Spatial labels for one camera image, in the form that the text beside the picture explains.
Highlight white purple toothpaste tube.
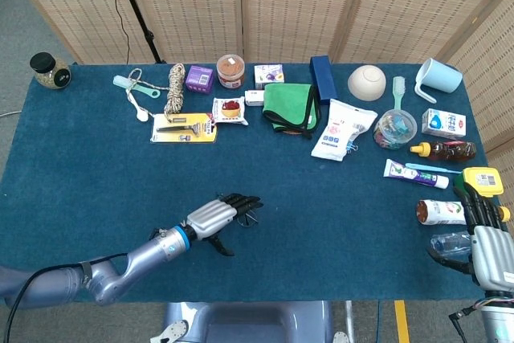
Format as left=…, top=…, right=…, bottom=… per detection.
left=383, top=158, right=450, bottom=190

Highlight razor in yellow blister pack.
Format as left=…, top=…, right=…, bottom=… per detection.
left=149, top=112, right=218, bottom=145

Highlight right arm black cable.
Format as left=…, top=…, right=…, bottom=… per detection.
left=448, top=297, right=486, bottom=343

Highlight yellow floor tape strip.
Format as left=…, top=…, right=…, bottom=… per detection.
left=394, top=300, right=410, bottom=343

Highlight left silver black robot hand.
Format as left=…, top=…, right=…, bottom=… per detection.
left=185, top=193, right=265, bottom=258

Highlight clear snack jar orange lid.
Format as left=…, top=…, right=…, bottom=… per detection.
left=216, top=54, right=246, bottom=89

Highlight mint brush with hole handle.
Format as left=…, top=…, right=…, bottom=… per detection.
left=112, top=74, right=161, bottom=100

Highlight upturned beige bowl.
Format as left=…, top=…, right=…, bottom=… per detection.
left=347, top=64, right=387, bottom=102

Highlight clear plastic water bottle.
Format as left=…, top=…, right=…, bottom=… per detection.
left=430, top=231, right=475, bottom=258

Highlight light blue mug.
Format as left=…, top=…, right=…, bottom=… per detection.
left=414, top=57, right=464, bottom=104

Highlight thin black hanging cable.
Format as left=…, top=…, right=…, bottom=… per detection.
left=98, top=0, right=132, bottom=65

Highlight grey metal table leg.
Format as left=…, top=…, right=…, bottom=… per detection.
left=345, top=300, right=357, bottom=343

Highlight clear tub of binder clips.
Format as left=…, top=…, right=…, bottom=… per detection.
left=373, top=108, right=418, bottom=150

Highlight bamboo folding screen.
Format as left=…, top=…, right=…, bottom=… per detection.
left=2, top=0, right=514, bottom=199

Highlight small purple box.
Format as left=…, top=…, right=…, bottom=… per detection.
left=185, top=64, right=215, bottom=95

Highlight white drink bottle yellow cap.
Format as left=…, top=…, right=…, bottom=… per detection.
left=415, top=198, right=512, bottom=227

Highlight snack packet with red tart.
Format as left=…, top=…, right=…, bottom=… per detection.
left=211, top=96, right=249, bottom=126

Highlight white wipes packet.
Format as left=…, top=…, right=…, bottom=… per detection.
left=310, top=98, right=379, bottom=162

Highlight black tripod pole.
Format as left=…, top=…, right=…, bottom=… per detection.
left=110, top=0, right=168, bottom=64

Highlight thin wire eyeglasses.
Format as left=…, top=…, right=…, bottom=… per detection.
left=235, top=202, right=263, bottom=229

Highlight long navy blue box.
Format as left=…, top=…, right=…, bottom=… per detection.
left=309, top=55, right=338, bottom=102

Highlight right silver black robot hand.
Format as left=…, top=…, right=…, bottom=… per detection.
left=426, top=182, right=514, bottom=291

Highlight white blue milk carton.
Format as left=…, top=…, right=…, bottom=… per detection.
left=421, top=108, right=467, bottom=139

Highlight glass jar with black lid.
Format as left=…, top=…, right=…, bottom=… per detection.
left=30, top=52, right=72, bottom=90

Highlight white box with plum print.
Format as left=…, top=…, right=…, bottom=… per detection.
left=253, top=63, right=286, bottom=90

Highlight coiled braided rope bundle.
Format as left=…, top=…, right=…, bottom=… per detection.
left=163, top=63, right=186, bottom=115

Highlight blue-grey robot torso base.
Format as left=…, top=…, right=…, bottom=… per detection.
left=150, top=300, right=350, bottom=343

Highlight blue felt table cover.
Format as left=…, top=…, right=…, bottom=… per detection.
left=0, top=63, right=501, bottom=304

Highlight light blue toothbrush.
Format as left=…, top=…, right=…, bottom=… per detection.
left=404, top=162, right=463, bottom=175

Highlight mint brush with white bristles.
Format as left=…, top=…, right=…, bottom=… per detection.
left=391, top=76, right=406, bottom=113

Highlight green cloth with black trim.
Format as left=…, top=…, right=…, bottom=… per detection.
left=262, top=83, right=322, bottom=141

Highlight amber bottle with yellow cap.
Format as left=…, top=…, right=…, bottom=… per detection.
left=410, top=141, right=478, bottom=163

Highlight small white red box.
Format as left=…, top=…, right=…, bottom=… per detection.
left=244, top=89, right=267, bottom=108

